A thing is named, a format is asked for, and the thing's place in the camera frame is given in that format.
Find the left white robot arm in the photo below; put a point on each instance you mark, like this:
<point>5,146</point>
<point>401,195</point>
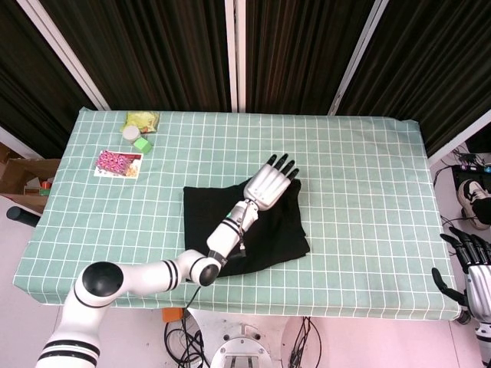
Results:
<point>153,274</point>

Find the yellow-green snack bag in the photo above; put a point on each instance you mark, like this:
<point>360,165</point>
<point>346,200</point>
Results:
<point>144,119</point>

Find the pink patterned box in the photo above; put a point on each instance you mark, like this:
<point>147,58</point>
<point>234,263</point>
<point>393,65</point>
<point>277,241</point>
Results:
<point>112,163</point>

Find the black garment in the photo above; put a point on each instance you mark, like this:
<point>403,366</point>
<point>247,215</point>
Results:
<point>276,237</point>

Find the black electronics box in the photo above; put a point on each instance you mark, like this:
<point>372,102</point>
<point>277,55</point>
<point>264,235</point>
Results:
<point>470,170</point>

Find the black and white shoe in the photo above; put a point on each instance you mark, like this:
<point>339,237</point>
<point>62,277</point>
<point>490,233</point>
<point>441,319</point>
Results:
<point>473,199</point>

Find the white frame post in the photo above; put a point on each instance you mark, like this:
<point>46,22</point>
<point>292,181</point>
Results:
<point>234,57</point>
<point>356,57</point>
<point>456,143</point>
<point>65,53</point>
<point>15,142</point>

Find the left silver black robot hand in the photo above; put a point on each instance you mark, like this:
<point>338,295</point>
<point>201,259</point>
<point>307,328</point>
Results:
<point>266,184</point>

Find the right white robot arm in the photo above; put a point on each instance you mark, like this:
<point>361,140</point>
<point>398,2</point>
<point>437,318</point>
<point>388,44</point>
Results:
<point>484,341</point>

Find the brown cardboard box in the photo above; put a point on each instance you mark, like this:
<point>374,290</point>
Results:
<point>19,172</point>

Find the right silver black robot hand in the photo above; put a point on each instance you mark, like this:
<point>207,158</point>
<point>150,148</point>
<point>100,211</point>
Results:
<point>479,283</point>

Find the dark pleated curtain panel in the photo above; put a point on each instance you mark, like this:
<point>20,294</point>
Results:
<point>299,53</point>
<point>433,61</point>
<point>27,84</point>
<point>153,53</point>

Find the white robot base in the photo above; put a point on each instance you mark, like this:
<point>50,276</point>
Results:
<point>245,345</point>

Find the orange block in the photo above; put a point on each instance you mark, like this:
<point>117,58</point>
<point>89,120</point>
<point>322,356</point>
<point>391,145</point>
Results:
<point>172,314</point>

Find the green white checked tablecloth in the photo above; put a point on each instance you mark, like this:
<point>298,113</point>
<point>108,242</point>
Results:
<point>364,211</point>

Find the white printed card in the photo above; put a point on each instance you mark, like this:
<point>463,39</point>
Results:
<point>135,166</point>

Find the white round jar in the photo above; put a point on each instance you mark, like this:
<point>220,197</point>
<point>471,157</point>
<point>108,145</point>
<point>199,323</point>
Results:
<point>131,133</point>

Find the light green cube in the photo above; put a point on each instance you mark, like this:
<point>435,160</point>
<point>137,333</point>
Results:
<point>142,145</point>

